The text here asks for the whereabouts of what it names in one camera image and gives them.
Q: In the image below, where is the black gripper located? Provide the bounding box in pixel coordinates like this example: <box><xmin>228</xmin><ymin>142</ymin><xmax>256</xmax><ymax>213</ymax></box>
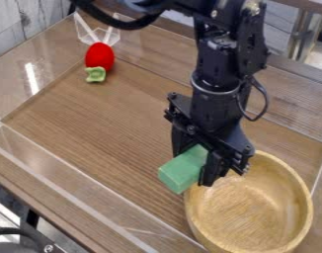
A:
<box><xmin>164</xmin><ymin>83</ymin><xmax>255</xmax><ymax>187</ymax></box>

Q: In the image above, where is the green rectangular stick block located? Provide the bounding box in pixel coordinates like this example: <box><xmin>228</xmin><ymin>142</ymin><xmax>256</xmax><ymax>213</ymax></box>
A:
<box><xmin>159</xmin><ymin>144</ymin><xmax>207</xmax><ymax>194</ymax></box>

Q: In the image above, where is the brown wooden bowl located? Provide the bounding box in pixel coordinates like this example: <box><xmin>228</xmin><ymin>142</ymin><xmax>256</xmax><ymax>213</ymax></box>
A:
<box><xmin>184</xmin><ymin>151</ymin><xmax>314</xmax><ymax>253</ymax></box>

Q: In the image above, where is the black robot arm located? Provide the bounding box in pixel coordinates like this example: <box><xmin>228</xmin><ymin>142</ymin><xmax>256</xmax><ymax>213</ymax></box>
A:
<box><xmin>69</xmin><ymin>0</ymin><xmax>268</xmax><ymax>188</ymax></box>

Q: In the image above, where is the red felt strawberry toy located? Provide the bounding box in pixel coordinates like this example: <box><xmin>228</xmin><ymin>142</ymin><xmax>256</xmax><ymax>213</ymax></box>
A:
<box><xmin>84</xmin><ymin>42</ymin><xmax>115</xmax><ymax>83</ymax></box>

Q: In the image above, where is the clear acrylic front wall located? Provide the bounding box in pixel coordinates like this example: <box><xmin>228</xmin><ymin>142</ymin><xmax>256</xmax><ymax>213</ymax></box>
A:
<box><xmin>0</xmin><ymin>122</ymin><xmax>204</xmax><ymax>253</ymax></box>

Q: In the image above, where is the clear acrylic corner bracket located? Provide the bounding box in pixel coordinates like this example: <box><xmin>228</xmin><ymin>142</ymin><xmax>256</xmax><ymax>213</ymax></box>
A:
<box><xmin>72</xmin><ymin>12</ymin><xmax>120</xmax><ymax>46</ymax></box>

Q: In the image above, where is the metal frame in background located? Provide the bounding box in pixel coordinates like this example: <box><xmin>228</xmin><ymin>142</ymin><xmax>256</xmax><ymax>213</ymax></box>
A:
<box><xmin>287</xmin><ymin>9</ymin><xmax>322</xmax><ymax>62</ymax></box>

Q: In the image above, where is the black table leg bracket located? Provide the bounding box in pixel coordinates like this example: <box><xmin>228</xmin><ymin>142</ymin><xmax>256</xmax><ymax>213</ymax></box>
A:
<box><xmin>20</xmin><ymin>209</ymin><xmax>65</xmax><ymax>253</ymax></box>

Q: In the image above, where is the black cable under table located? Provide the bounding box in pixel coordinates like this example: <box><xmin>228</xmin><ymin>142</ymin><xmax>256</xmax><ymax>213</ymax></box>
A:
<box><xmin>0</xmin><ymin>226</ymin><xmax>22</xmax><ymax>245</ymax></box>

